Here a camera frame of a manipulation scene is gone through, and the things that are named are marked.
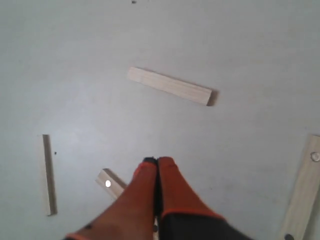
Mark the wood strip with two magnets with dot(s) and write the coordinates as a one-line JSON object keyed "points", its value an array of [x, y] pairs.
{"points": [[304, 193]]}

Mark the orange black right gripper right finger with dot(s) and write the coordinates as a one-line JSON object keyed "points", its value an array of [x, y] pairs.
{"points": [[184, 215]]}

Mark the thin wood strip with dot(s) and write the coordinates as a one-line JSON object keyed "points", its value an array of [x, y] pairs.
{"points": [[47, 181]]}

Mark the small wood strip end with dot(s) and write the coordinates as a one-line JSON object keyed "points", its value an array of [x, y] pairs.
{"points": [[111, 183]]}

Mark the plain wood strip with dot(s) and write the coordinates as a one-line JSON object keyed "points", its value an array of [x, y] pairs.
{"points": [[192, 92]]}

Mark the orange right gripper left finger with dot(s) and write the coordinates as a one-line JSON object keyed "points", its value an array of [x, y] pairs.
{"points": [[131, 216]]}

